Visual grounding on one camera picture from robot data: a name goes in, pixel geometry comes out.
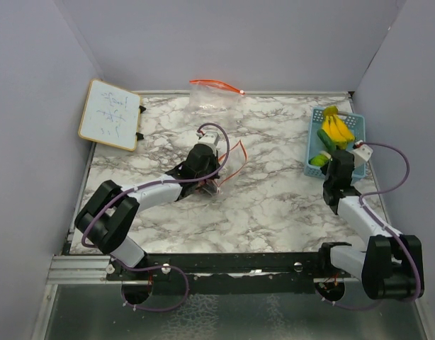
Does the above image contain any clear zip top bag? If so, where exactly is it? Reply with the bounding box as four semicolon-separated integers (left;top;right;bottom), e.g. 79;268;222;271
198;140;248;196
186;79;246;113

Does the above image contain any green fake cucumber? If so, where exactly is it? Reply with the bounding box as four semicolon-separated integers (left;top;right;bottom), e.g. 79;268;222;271
317;129;337;154

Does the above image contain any yellow fake banana bunch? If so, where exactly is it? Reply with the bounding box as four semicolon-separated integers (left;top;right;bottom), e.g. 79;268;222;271
322;106;355;149

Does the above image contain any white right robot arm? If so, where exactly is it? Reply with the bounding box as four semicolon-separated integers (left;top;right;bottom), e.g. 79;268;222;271
316;149;424;300

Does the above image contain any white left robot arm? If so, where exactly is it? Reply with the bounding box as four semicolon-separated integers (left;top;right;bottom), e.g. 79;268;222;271
74;142;220;280

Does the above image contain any green fake vegetable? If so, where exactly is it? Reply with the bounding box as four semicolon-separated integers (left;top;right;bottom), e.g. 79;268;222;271
308;151;332;167

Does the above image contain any light blue plastic basket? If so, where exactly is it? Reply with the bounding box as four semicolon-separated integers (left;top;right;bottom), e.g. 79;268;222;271
303;107;366;178

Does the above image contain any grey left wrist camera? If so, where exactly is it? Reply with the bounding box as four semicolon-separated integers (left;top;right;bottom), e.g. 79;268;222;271
197;131;220;149

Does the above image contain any small whiteboard with wooden frame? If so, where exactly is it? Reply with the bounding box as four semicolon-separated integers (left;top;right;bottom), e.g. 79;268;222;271
78;79;141;151

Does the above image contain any black metal base rail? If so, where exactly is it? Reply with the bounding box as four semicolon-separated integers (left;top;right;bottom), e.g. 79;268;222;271
107;252;350;295

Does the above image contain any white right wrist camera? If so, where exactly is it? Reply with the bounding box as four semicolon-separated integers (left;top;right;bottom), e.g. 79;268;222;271
351;140;373;168

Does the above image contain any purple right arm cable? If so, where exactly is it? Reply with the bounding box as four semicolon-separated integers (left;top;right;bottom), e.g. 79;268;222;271
322;141;425;311

